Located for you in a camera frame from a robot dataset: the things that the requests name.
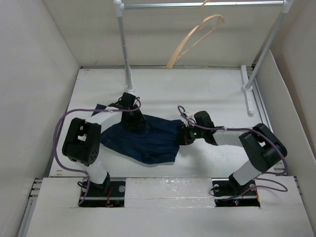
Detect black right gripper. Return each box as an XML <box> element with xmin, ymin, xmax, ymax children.
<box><xmin>174</xmin><ymin>122</ymin><xmax>205</xmax><ymax>145</ymax></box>

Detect dark blue denim trousers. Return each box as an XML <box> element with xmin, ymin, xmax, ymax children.
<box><xmin>100</xmin><ymin>115</ymin><xmax>184</xmax><ymax>165</ymax></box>

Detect beige plastic clothes hanger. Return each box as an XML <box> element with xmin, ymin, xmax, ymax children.
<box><xmin>166</xmin><ymin>0</ymin><xmax>226</xmax><ymax>70</ymax></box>

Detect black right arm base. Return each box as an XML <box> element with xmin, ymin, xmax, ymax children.
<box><xmin>209</xmin><ymin>178</ymin><xmax>260</xmax><ymax>207</ymax></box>

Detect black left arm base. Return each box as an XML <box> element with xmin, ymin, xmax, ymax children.
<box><xmin>78</xmin><ymin>179</ymin><xmax>126</xmax><ymax>208</ymax></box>

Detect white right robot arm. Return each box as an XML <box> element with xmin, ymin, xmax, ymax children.
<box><xmin>178</xmin><ymin>106</ymin><xmax>287</xmax><ymax>196</ymax></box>

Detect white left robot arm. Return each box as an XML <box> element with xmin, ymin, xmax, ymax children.
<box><xmin>62</xmin><ymin>92</ymin><xmax>145</xmax><ymax>196</ymax></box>

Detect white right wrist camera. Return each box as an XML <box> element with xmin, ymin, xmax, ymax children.
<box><xmin>182</xmin><ymin>112</ymin><xmax>196</xmax><ymax>124</ymax></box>

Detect metal clothes rack frame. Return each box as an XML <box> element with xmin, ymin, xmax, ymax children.
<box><xmin>113</xmin><ymin>0</ymin><xmax>293</xmax><ymax>115</ymax></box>

